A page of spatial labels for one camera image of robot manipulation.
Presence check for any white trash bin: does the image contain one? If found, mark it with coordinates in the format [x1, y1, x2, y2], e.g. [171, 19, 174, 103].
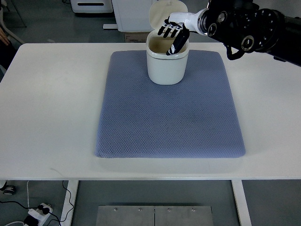
[146, 31, 189, 85]

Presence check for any grey metal floor plate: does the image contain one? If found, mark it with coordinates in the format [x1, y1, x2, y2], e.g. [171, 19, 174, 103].
[96, 205, 214, 226]

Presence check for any black power cable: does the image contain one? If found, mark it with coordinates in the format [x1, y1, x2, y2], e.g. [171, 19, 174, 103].
[0, 180, 75, 226]

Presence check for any white left table leg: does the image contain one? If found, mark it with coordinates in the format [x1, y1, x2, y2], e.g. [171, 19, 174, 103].
[60, 180, 79, 226]

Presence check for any caster wheel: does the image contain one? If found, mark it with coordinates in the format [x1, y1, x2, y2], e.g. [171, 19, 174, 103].
[0, 180, 16, 195]

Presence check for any white cable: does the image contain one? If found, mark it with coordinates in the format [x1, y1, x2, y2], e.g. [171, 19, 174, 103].
[4, 180, 31, 226]

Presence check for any white chair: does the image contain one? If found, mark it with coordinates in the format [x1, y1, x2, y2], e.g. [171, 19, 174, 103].
[0, 0, 27, 45]

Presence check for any white trash bin lid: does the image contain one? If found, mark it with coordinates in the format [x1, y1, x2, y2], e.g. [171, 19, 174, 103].
[149, 0, 188, 32]

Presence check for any white right table leg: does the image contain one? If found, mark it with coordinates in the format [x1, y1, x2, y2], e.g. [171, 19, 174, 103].
[231, 180, 252, 226]

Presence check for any white power strip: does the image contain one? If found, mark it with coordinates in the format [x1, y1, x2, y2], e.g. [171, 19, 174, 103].
[24, 203, 53, 226]

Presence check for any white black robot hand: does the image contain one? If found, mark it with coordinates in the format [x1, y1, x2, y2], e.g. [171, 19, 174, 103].
[158, 9, 208, 56]

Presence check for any cardboard box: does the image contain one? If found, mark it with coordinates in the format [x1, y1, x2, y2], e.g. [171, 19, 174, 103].
[124, 32, 149, 43]

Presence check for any white cabinet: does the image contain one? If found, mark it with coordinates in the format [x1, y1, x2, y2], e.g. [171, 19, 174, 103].
[103, 0, 156, 32]

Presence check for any blue textured mat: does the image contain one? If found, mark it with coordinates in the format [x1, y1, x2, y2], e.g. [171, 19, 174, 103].
[95, 50, 246, 158]

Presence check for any white appliance with black slot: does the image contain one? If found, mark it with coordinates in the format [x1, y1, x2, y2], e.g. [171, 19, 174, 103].
[70, 0, 114, 17]

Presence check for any white table leg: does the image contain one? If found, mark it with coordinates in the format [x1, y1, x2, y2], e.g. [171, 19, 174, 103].
[60, 180, 79, 226]
[231, 180, 252, 226]

